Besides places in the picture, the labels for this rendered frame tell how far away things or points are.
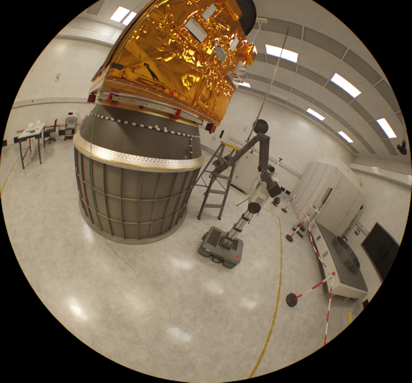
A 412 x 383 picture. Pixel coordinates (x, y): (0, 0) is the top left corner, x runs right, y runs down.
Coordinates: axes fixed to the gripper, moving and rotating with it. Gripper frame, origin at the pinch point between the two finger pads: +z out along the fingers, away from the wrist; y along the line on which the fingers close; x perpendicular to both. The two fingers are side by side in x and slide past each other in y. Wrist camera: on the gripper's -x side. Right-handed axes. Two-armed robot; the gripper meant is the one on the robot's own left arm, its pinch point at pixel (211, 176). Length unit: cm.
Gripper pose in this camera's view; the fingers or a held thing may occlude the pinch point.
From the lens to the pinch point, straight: 127.4
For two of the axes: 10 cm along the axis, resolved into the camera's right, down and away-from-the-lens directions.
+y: -3.4, 2.4, -9.1
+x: 5.7, 8.2, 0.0
